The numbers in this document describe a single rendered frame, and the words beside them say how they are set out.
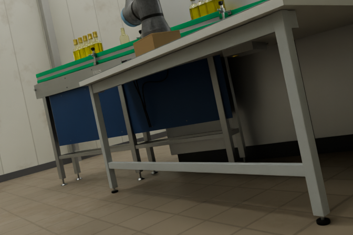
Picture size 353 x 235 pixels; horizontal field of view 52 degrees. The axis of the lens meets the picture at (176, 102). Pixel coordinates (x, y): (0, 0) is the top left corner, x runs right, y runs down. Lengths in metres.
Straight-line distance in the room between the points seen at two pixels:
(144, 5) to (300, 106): 0.93
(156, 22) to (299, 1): 0.75
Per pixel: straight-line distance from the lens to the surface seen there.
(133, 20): 1.92
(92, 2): 5.49
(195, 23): 2.28
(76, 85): 2.91
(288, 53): 1.24
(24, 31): 5.01
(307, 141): 1.25
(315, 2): 1.36
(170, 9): 2.72
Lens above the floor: 0.49
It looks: level
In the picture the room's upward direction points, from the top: 12 degrees counter-clockwise
